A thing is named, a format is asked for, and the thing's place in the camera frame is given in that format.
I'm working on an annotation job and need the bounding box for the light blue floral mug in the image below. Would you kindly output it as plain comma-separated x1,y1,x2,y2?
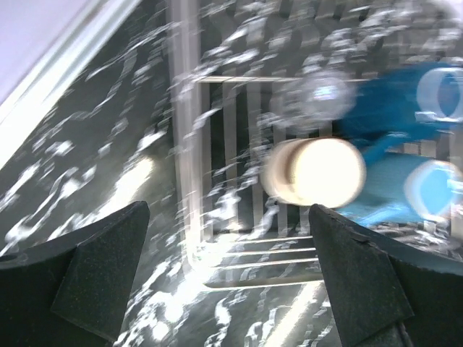
337,153,462,226

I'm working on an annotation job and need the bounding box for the clear glass cup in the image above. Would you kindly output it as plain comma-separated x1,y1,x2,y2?
273,69,357,129

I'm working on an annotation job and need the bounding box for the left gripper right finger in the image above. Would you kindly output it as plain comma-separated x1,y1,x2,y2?
309,205,462,346

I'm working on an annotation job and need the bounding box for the wire dish rack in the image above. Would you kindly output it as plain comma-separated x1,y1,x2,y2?
169,1,462,291

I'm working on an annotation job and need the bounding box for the dark blue ceramic mug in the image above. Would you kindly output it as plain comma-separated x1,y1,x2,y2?
333,62,462,165

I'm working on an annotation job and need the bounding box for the brown paper cup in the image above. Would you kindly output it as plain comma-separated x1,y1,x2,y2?
260,137,366,208

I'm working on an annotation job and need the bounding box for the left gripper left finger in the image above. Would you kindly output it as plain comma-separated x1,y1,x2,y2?
1,201,150,347

